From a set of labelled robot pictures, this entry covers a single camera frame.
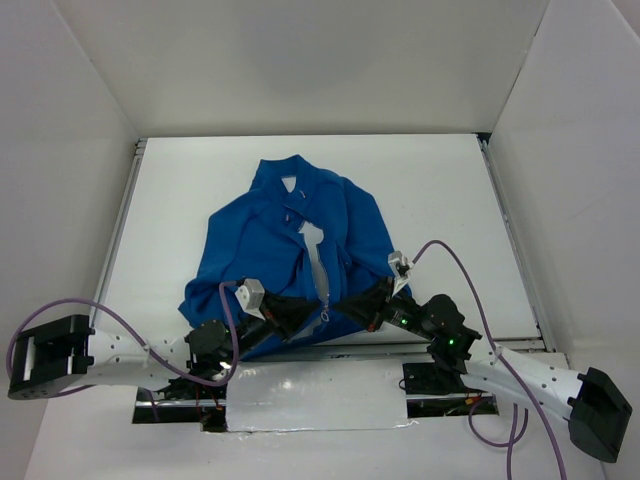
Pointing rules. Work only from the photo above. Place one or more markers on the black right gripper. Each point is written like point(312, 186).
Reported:
point(378, 301)

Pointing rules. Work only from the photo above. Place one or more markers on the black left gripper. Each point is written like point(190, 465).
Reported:
point(273, 310)

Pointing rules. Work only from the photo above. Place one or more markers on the blue zip jacket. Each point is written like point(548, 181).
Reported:
point(302, 231)

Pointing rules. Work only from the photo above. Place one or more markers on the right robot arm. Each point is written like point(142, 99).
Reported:
point(595, 411)

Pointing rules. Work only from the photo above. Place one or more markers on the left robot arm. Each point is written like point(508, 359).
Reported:
point(63, 356)

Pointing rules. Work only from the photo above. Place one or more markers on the white foil tape panel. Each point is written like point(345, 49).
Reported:
point(328, 395)

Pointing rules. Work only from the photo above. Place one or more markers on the aluminium front rail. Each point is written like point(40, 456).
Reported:
point(324, 352)

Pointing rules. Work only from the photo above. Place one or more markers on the aluminium rail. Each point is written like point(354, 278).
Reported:
point(537, 308)
point(117, 232)
point(324, 352)

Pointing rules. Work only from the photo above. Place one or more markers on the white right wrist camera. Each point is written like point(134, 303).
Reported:
point(401, 267)

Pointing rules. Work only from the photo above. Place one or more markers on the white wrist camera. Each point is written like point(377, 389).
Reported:
point(250, 294)
point(401, 267)

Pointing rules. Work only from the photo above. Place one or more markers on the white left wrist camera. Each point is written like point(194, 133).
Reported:
point(250, 294)

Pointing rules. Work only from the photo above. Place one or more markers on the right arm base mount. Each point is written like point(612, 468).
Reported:
point(431, 392)

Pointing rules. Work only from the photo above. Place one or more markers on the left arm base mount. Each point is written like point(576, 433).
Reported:
point(183, 402)

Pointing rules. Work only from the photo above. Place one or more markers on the aluminium right rail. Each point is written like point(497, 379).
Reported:
point(537, 308)

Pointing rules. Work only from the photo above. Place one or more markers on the aluminium left rail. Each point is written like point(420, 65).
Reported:
point(117, 232)

